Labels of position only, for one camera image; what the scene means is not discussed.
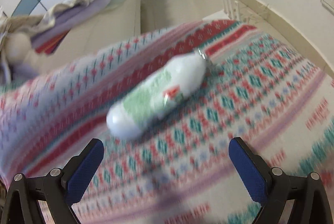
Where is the patterned knit blanket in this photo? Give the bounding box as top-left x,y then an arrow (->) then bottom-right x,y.
1,20 -> 333,223

